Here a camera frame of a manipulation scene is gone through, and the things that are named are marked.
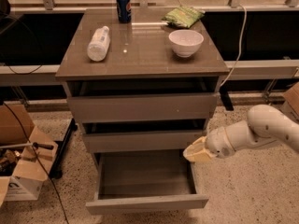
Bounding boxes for grey bottom drawer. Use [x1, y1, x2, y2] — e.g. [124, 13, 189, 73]
[86, 149, 208, 215]

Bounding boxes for cardboard box right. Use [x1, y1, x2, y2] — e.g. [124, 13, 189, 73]
[281, 82, 299, 123]

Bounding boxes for black cable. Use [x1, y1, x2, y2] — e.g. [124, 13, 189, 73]
[0, 12, 71, 224]

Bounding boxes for clear plastic bottle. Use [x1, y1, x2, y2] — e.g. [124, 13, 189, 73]
[87, 26, 110, 62]

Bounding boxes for grey top drawer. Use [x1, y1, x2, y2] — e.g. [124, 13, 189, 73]
[66, 77, 221, 123]

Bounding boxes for grey drawer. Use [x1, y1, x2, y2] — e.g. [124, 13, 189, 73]
[83, 119, 206, 153]
[86, 149, 208, 215]
[66, 77, 221, 123]

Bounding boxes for black stand leg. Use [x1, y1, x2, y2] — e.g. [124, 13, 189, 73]
[50, 119, 78, 179]

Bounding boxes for grey drawer cabinet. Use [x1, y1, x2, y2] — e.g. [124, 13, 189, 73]
[55, 7, 230, 173]

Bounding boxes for grey middle drawer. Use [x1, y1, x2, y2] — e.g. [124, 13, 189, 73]
[83, 119, 206, 153]

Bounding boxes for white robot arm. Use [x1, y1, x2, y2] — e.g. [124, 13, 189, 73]
[183, 105, 299, 162]

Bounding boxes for metal window railing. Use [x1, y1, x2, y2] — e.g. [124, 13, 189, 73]
[1, 0, 298, 83]

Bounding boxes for white cable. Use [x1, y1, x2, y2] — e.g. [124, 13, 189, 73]
[167, 0, 248, 89]

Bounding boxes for green snack bag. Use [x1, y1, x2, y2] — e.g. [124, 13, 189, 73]
[162, 6, 205, 29]

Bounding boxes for blue soda can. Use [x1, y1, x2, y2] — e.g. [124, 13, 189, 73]
[116, 0, 131, 23]

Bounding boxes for white bowl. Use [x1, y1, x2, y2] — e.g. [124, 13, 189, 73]
[168, 29, 204, 58]

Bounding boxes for open cardboard box left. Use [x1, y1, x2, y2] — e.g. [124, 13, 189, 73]
[0, 105, 58, 205]

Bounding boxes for black handled tool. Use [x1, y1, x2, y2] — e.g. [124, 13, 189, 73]
[0, 142, 54, 150]

